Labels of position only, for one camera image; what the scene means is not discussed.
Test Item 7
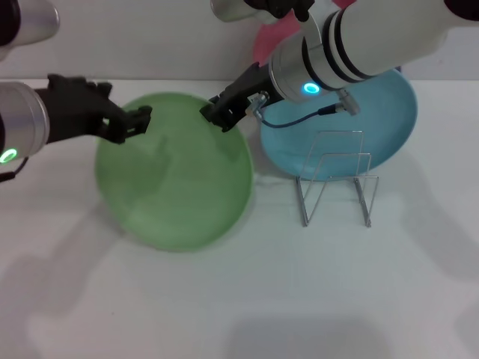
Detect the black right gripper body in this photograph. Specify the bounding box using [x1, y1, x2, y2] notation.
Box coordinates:
[215, 61, 280, 117]

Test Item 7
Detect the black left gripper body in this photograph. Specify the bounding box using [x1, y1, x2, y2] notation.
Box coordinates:
[35, 73, 125, 144]

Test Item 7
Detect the green plate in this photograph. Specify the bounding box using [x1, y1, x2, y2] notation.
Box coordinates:
[94, 92, 256, 252]

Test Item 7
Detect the red plate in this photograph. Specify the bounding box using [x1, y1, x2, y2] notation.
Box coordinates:
[252, 10, 302, 70]

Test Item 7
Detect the teal blue plate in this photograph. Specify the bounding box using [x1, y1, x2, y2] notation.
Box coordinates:
[259, 69, 419, 177]

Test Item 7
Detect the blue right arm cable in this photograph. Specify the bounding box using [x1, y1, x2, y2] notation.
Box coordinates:
[249, 88, 362, 131]

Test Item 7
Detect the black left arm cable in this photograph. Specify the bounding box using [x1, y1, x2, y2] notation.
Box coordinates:
[0, 156, 30, 183]

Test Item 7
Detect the metal wire plate rack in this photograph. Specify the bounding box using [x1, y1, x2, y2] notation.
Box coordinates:
[295, 129, 379, 228]

